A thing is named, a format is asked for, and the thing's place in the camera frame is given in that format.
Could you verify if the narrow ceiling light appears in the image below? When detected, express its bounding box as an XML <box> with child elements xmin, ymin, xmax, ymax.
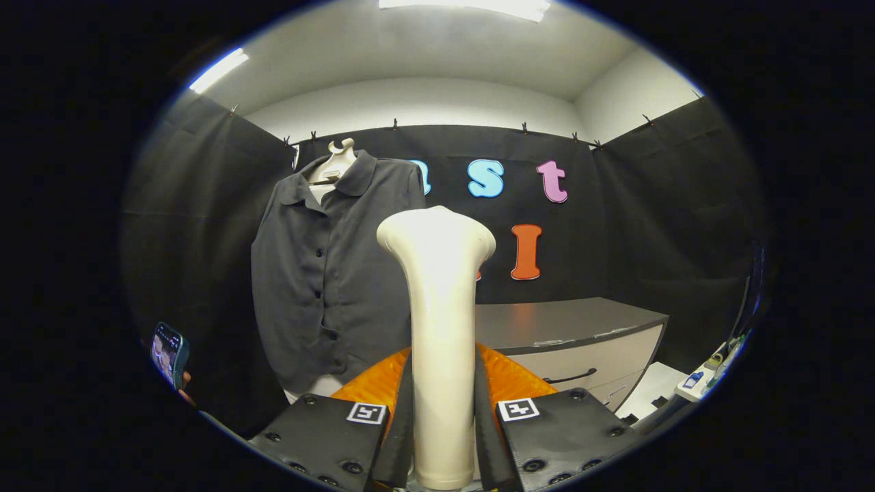
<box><xmin>188</xmin><ymin>48</ymin><xmax>250</xmax><ymax>94</ymax></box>

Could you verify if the black backdrop cloth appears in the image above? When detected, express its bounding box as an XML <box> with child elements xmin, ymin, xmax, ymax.
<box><xmin>120</xmin><ymin>89</ymin><xmax>773</xmax><ymax>438</ymax></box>

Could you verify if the cream clothes hanger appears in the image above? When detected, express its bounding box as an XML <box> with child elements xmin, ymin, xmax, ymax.
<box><xmin>304</xmin><ymin>138</ymin><xmax>358</xmax><ymax>206</ymax></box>

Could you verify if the black drawer handle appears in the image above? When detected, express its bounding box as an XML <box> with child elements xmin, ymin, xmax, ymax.
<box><xmin>543</xmin><ymin>368</ymin><xmax>597</xmax><ymax>385</ymax></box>

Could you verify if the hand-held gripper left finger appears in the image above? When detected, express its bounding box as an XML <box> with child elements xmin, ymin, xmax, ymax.
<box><xmin>247</xmin><ymin>345</ymin><xmax>414</xmax><ymax>492</ymax></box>

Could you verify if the grey drawer cabinet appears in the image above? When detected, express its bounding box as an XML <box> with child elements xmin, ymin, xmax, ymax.
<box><xmin>475</xmin><ymin>296</ymin><xmax>671</xmax><ymax>414</ymax></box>

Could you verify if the smartphone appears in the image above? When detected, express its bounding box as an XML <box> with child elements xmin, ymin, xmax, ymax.
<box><xmin>150</xmin><ymin>321</ymin><xmax>191</xmax><ymax>390</ymax></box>

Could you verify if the dark grey button shirt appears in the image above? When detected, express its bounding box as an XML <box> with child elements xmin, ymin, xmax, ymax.
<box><xmin>250</xmin><ymin>150</ymin><xmax>428</xmax><ymax>397</ymax></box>

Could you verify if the large ceiling light panel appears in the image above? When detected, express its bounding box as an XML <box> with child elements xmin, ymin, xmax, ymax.
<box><xmin>378</xmin><ymin>0</ymin><xmax>552</xmax><ymax>23</ymax></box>

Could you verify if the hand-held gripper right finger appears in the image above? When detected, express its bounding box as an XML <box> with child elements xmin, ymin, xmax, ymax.
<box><xmin>474</xmin><ymin>342</ymin><xmax>643</xmax><ymax>492</ymax></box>

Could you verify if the cream garment steamer head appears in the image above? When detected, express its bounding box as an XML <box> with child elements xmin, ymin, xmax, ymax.
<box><xmin>376</xmin><ymin>205</ymin><xmax>498</xmax><ymax>491</ymax></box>

